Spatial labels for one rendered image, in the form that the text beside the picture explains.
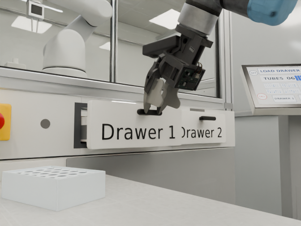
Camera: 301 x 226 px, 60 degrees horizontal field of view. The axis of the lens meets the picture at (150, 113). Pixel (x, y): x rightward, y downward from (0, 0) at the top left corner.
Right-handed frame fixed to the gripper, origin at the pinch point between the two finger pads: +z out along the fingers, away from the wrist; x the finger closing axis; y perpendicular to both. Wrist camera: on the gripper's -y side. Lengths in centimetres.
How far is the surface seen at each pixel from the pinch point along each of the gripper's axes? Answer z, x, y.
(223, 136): 12.2, 44.6, -4.3
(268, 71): -13, 82, -22
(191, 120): 7.9, 26.3, -7.4
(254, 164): 63, 164, -34
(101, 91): 3.3, -7.5, -12.5
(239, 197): 96, 165, -29
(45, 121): 10.2, -21.4, -7.9
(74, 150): 15.8, -14.3, -4.0
